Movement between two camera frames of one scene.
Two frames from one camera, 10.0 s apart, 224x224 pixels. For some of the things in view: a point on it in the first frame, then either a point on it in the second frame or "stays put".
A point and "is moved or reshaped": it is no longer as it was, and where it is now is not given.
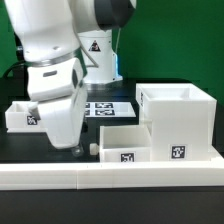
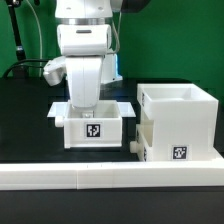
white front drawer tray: x=125 y=143 is moved or reshaped
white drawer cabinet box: x=182 y=120 stays put
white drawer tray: x=19 y=119 -> x=100 y=126
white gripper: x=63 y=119 -> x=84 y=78
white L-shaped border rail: x=110 y=175 stays put
